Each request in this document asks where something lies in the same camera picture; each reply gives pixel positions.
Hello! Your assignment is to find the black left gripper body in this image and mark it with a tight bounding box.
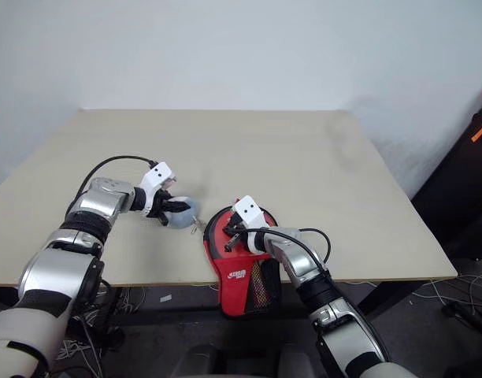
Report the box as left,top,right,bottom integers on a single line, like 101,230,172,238
147,188,176,228

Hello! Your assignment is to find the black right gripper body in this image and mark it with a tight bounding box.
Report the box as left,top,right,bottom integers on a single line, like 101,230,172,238
224,212,253,247

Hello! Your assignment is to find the grey-blue plush keychain charm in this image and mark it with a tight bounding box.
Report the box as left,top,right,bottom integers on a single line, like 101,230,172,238
163,195,207,236

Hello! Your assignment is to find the red and black paddle case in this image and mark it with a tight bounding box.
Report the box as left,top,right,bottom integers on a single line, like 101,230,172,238
202,204,284,318

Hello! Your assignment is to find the black bag with orange tag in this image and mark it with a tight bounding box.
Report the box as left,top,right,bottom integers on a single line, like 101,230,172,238
411,105,482,261

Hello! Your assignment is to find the black stand base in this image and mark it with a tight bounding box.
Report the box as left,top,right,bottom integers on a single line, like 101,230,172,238
440,300,482,340

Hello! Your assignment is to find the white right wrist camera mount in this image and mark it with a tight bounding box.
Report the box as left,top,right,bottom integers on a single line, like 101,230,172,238
232,195,275,255

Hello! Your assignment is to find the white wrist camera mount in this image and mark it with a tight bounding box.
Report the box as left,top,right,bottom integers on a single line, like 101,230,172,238
232,195,275,255
139,161,179,218

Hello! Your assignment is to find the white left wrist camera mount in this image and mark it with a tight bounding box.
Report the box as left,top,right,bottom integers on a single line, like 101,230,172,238
139,161,179,218

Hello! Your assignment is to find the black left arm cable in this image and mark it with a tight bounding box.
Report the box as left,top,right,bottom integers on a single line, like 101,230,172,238
72,155,156,206

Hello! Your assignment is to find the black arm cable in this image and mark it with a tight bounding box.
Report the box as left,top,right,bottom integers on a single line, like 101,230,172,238
72,155,156,206
263,227,332,273

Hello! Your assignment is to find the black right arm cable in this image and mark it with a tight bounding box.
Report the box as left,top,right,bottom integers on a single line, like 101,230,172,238
263,227,332,273

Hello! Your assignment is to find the white floor cable tangle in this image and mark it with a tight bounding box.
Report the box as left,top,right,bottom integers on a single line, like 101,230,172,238
54,283,148,362
409,270,482,317

